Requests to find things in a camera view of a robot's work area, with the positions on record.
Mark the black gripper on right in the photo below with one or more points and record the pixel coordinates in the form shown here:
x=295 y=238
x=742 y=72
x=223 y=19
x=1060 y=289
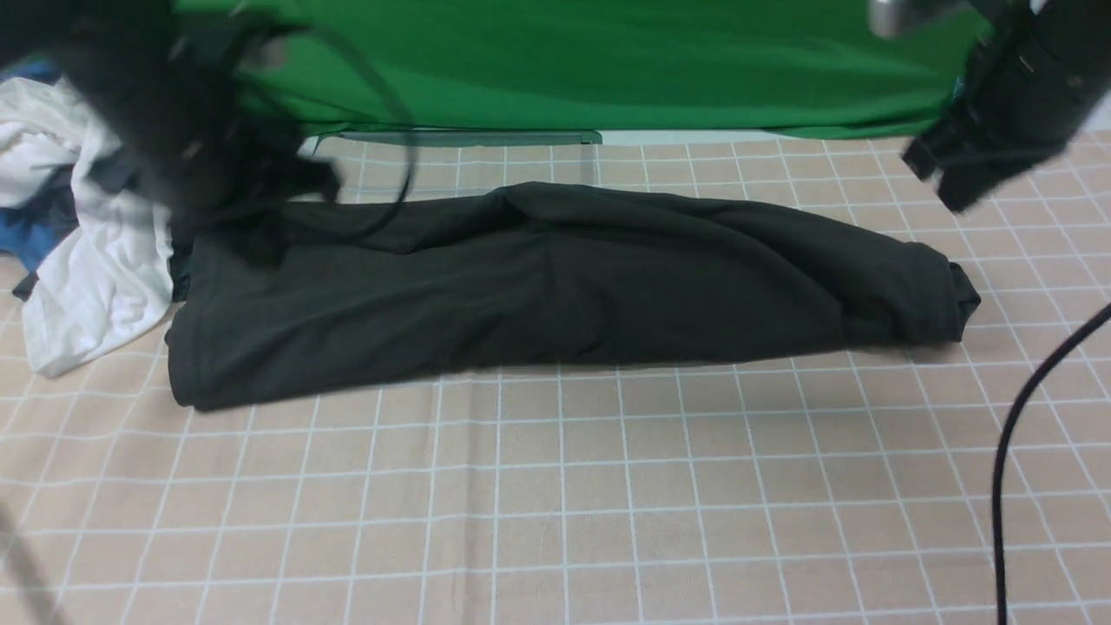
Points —
x=966 y=159

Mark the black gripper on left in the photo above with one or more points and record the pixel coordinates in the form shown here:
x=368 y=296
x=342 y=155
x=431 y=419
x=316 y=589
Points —
x=270 y=173

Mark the dark gray long-sleeve top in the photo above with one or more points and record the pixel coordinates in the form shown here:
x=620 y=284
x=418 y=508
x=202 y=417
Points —
x=309 y=297

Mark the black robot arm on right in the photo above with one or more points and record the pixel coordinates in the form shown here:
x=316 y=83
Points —
x=1027 y=90

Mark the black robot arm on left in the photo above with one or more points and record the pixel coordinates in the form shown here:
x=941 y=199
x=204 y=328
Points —
x=167 y=86

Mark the green backdrop cloth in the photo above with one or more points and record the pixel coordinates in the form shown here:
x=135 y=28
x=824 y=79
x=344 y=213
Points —
x=809 y=69

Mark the white crumpled garment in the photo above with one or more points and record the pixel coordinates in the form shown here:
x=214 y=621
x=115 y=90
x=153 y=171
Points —
x=107 y=282

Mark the blue crumpled garment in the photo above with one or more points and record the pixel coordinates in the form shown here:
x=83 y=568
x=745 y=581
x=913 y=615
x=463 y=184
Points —
x=26 y=234

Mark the green metal base bar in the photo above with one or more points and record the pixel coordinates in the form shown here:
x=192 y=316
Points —
x=472 y=138

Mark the checkered beige tablecloth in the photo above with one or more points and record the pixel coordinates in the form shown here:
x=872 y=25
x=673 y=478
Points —
x=852 y=488

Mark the silver wrist camera on right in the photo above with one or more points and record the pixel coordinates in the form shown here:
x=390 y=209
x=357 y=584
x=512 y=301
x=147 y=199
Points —
x=889 y=19

